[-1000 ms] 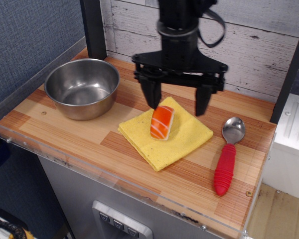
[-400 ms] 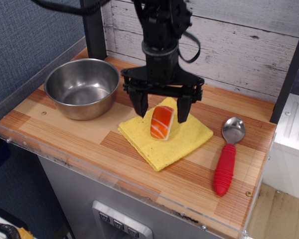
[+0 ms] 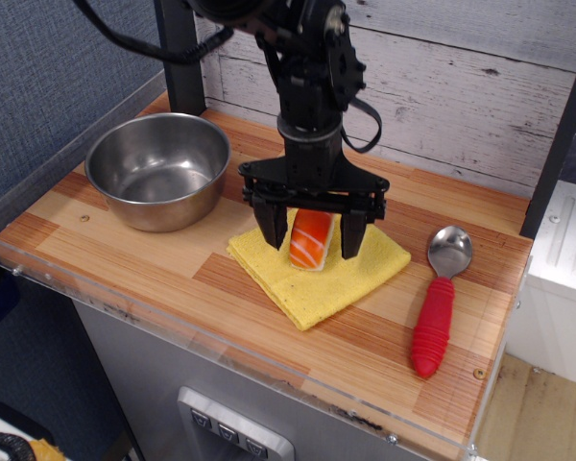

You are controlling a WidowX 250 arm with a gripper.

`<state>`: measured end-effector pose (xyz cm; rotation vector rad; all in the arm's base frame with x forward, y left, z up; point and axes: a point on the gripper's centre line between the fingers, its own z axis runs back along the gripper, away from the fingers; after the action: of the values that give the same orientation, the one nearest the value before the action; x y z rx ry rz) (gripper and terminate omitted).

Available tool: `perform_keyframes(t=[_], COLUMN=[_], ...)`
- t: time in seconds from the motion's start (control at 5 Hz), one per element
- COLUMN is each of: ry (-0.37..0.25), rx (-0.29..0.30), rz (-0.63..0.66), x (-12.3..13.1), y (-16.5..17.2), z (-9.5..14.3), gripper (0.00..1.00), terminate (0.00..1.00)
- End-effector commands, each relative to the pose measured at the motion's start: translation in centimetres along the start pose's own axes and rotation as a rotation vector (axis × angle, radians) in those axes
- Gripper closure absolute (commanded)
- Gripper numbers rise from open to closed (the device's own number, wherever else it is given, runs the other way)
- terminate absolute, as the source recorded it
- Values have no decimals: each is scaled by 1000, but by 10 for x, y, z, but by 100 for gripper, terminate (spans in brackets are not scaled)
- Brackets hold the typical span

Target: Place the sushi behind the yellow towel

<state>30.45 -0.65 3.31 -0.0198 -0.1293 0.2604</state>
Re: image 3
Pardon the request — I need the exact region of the orange white salmon sushi toy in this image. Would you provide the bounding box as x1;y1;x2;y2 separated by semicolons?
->
289;209;335;271

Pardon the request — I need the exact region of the dark left frame post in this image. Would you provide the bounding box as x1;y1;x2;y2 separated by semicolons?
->
153;0;207;116

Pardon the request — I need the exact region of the clear acrylic table guard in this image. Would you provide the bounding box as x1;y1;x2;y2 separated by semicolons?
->
0;73;530;460

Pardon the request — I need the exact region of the dark frame post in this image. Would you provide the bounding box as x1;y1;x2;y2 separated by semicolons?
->
153;0;207;116
520;77;576;239

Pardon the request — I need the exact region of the silver dispenser button panel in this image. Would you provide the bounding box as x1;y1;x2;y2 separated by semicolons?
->
177;386;296;460

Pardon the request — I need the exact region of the black yellow cable bundle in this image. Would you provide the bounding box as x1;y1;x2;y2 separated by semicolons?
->
0;401;73;461

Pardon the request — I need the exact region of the stainless steel bowl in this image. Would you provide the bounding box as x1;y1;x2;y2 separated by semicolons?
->
84;112;231;232

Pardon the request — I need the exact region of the white aluminium box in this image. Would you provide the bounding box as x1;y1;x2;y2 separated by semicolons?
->
506;181;576;382

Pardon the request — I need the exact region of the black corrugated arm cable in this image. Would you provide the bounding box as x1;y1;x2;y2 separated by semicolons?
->
71;0;235;66

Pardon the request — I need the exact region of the red handled metal spoon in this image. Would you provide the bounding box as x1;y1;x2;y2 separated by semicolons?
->
411;226;472;378

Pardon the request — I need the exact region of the black flat cable loop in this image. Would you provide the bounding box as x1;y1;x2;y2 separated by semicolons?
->
339;98;383;155

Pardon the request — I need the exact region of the yellow folded cloth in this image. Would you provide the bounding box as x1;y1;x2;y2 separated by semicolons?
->
228;209;411;331

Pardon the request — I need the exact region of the dark right frame post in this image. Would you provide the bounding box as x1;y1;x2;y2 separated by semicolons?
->
520;77;576;239

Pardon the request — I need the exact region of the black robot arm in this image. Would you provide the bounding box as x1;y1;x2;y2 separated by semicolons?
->
189;1;390;259

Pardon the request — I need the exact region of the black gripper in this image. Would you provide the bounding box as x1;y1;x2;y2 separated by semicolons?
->
238;132;390;259

